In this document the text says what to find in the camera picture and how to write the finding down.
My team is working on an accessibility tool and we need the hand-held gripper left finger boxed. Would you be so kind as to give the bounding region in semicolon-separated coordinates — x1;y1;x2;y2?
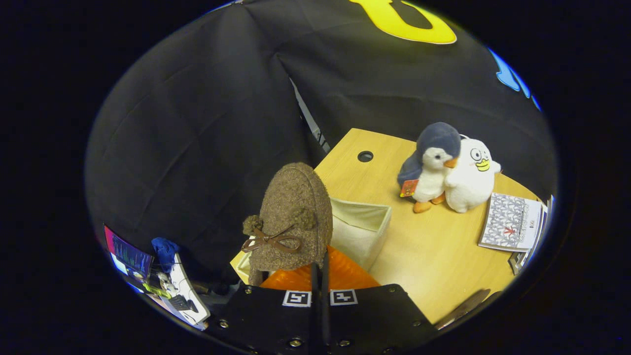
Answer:
205;264;320;355

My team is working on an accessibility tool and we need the white booklet with blue photo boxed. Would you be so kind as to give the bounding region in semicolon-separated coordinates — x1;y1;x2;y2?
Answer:
508;195;554;276

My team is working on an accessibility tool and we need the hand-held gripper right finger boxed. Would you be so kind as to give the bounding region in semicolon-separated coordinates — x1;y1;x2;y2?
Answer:
320;246;439;355

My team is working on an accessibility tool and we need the white duck plush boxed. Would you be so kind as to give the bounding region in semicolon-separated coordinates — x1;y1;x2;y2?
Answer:
444;136;502;213

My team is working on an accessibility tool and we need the computer monitor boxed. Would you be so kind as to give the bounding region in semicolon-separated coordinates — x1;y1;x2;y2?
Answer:
104;224;154;282

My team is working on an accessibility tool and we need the grey and white penguin plush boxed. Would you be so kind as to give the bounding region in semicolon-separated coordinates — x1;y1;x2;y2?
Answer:
397;122;462;213

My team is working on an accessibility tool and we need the beige fabric storage box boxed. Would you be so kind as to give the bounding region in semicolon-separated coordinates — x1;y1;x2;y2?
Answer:
230;197;392;285

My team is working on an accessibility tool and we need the blue cloth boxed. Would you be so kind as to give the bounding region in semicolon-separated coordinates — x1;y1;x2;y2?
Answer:
151;237;180;273

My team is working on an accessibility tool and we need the white side desk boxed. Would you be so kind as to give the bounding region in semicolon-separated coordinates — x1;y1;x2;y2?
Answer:
148;254;211;331

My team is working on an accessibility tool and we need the black backdrop cloth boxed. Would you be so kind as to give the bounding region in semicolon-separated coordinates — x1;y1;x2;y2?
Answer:
85;0;558;286

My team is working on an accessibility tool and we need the grey patterned booklet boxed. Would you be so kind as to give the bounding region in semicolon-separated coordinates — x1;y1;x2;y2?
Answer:
478;192;543;253

